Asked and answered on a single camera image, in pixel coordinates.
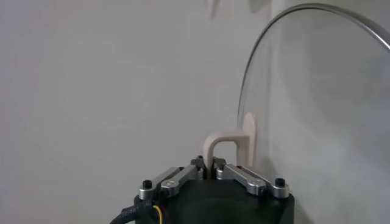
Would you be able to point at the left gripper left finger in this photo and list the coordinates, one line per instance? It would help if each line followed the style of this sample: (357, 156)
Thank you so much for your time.
(176, 181)

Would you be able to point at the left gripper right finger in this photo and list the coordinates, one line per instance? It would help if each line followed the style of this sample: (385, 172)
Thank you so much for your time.
(250, 181)

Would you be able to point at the round glass lid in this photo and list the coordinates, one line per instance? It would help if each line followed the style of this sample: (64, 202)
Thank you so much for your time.
(320, 106)

